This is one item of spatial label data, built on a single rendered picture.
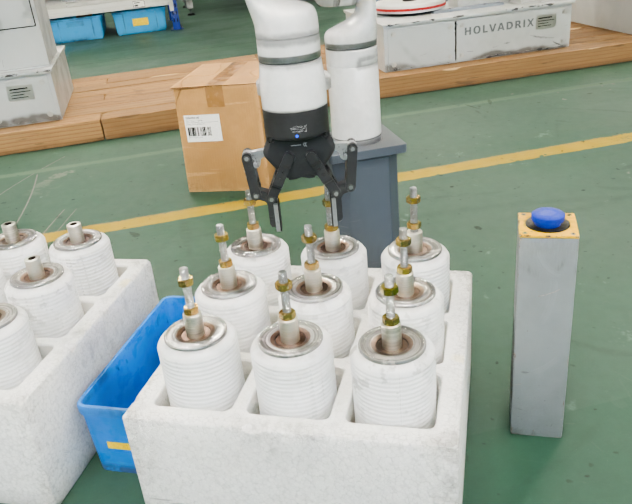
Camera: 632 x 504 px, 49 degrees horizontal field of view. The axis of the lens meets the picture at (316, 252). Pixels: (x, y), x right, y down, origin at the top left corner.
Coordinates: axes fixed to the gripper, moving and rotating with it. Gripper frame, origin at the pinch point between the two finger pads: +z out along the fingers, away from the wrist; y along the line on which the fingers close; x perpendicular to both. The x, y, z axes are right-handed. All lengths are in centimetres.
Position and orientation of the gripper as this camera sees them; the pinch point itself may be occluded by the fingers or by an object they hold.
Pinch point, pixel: (306, 217)
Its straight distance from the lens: 85.8
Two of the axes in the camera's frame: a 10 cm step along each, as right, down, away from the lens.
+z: 0.9, 8.9, 4.4
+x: -0.3, -4.4, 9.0
